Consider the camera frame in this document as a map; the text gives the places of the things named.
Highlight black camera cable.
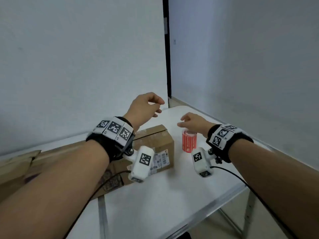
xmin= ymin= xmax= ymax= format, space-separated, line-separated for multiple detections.
xmin=210 ymin=166 xmax=297 ymax=239
xmin=62 ymin=170 xmax=132 ymax=239

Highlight small cardboard box shipping sticker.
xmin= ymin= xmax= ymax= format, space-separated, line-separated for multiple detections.
xmin=132 ymin=124 xmax=175 ymax=176

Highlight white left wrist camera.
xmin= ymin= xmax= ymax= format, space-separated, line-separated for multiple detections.
xmin=122 ymin=146 xmax=156 ymax=184

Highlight black left wristband marker tiles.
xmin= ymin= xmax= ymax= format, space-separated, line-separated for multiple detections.
xmin=86 ymin=116 xmax=136 ymax=162

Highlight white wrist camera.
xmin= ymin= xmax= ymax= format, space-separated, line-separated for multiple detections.
xmin=191 ymin=146 xmax=222 ymax=178
xmin=122 ymin=146 xmax=156 ymax=184

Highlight dark door frame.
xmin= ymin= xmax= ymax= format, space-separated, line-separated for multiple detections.
xmin=162 ymin=0 xmax=172 ymax=99

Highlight person's left forearm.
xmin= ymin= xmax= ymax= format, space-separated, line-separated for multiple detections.
xmin=0 ymin=139 xmax=110 ymax=239

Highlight person's left hand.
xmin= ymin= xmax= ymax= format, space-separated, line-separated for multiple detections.
xmin=123 ymin=92 xmax=165 ymax=133

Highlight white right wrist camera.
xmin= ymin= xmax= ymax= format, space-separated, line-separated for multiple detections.
xmin=191 ymin=146 xmax=222 ymax=178

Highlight grey metal table leg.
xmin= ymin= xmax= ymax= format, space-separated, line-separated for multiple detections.
xmin=217 ymin=190 xmax=258 ymax=239

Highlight cardboard box purple print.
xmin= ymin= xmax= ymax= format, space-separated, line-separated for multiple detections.
xmin=25 ymin=140 xmax=136 ymax=201

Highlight black left camera cable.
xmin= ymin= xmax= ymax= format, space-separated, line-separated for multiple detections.
xmin=62 ymin=170 xmax=132 ymax=239

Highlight roll of red labels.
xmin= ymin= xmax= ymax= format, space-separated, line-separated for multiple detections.
xmin=182 ymin=128 xmax=198 ymax=154

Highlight person's right forearm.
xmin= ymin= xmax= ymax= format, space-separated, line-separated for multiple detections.
xmin=228 ymin=138 xmax=319 ymax=239

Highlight black right camera cable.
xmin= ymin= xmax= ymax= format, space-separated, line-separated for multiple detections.
xmin=210 ymin=166 xmax=297 ymax=239

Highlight person's right hand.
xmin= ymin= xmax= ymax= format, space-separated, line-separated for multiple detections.
xmin=177 ymin=112 xmax=216 ymax=138

